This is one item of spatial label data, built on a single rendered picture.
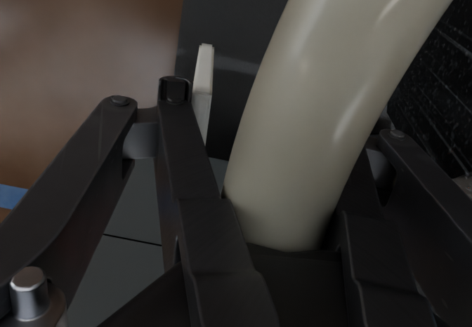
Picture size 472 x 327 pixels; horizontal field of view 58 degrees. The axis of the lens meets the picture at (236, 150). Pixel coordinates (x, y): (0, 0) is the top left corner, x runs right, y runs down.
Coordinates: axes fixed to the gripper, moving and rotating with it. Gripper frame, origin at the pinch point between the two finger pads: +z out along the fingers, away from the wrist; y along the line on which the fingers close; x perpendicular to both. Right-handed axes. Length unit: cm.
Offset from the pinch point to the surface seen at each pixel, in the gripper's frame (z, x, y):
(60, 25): 93, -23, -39
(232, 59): 86, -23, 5
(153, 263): 45, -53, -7
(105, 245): 48, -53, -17
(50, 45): 94, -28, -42
